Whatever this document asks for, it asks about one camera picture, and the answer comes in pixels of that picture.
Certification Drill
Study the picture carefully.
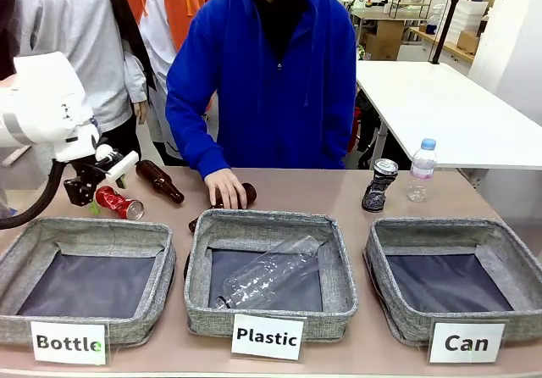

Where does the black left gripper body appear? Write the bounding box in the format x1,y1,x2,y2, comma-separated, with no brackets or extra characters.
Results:
63,162,112,208

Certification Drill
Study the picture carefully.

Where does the crushed red can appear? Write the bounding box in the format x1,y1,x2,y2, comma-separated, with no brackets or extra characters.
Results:
95,186,146,221

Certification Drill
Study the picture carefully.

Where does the brown glass bottle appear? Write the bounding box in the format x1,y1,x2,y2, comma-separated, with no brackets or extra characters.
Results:
188,182,258,233
135,159,186,205

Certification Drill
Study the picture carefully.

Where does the person's right forearm blue sleeve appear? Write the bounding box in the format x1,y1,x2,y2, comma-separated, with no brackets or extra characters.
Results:
164,66,232,181

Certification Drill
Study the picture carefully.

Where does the grey fabric basket bottle label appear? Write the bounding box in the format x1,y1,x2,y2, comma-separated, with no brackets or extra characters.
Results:
0,216,177,347

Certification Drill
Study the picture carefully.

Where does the grey fabric basket plastic label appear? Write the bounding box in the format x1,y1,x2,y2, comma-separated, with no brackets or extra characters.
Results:
183,208,359,344

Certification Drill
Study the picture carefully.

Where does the crushed black can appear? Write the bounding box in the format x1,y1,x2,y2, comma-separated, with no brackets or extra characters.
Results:
361,158,400,214

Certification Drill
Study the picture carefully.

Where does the grey fabric basket can label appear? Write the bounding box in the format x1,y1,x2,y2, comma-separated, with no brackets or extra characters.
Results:
362,217,542,347

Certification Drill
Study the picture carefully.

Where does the white sign reading Can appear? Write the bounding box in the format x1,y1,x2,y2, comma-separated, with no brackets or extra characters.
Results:
428,320,507,365

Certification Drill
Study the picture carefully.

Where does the person's right hand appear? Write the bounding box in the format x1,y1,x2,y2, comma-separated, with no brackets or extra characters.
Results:
204,168,249,210

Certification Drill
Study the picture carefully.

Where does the white sign reading Bottle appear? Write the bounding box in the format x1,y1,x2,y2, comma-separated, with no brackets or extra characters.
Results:
30,320,110,366

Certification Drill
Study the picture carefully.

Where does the person in grey shirt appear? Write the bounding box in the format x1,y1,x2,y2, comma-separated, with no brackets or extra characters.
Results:
0,0,158,167

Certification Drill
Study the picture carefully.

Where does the person in orange jacket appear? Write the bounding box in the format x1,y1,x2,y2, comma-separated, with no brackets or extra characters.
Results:
120,0,213,161

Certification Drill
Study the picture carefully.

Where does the large clear plastic bottle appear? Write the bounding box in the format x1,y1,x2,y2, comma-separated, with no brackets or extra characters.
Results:
213,234,329,310

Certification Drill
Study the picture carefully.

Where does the person in blue hoodie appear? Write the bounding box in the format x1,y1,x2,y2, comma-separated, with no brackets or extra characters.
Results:
164,0,360,181

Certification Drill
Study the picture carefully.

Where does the white sign reading Plastic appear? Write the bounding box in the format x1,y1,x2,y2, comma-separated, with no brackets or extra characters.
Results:
230,313,306,361

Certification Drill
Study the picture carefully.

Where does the large cardboard box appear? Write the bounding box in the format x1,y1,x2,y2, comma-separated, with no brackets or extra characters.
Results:
363,20,406,61

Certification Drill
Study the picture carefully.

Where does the small blue-capped water bottle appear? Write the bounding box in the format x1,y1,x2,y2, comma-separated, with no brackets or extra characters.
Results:
406,137,438,203

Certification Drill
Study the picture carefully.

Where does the white table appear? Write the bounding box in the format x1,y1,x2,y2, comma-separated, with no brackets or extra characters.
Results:
356,59,542,171

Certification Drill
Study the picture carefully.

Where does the wooden workbench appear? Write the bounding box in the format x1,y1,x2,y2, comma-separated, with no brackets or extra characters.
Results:
408,25,476,68

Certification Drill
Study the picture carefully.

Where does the black stand pole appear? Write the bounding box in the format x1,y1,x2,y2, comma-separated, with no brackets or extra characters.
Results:
429,0,467,65

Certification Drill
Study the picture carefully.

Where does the small cardboard box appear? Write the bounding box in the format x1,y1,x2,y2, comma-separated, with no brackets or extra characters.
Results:
456,30,482,54

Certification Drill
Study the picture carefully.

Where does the white foam box stack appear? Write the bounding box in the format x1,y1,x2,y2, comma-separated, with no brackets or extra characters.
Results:
446,0,490,42

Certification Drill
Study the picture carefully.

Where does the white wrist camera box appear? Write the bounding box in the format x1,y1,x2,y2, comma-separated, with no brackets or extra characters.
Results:
103,150,141,185

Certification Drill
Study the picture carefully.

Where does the black robot cable hose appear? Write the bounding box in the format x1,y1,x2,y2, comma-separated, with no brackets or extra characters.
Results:
0,159,65,231

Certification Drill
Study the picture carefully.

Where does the black wire shelf rack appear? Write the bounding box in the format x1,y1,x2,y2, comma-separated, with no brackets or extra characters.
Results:
388,0,437,19

